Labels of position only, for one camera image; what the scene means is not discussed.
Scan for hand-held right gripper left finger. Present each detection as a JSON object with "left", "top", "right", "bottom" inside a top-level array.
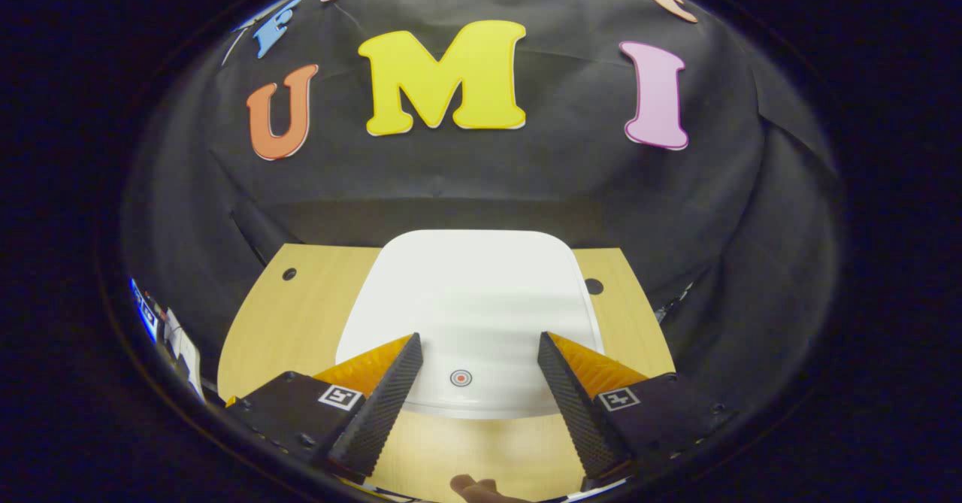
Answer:
[{"left": 225, "top": 332, "right": 424, "bottom": 481}]

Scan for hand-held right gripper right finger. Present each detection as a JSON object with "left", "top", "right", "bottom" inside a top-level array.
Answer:
[{"left": 537, "top": 331, "right": 737, "bottom": 489}]

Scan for white desktop garbage bin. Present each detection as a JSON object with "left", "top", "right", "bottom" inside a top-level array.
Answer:
[{"left": 335, "top": 229, "right": 604, "bottom": 420}]

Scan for wooden desktop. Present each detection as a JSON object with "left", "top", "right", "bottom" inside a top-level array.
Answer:
[{"left": 217, "top": 244, "right": 676, "bottom": 503}]

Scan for white and blue background items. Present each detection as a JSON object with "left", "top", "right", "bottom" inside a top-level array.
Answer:
[{"left": 129, "top": 277, "right": 205, "bottom": 402}]

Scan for black backdrop cloth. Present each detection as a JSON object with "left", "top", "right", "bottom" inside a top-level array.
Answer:
[{"left": 124, "top": 0, "right": 843, "bottom": 383}]

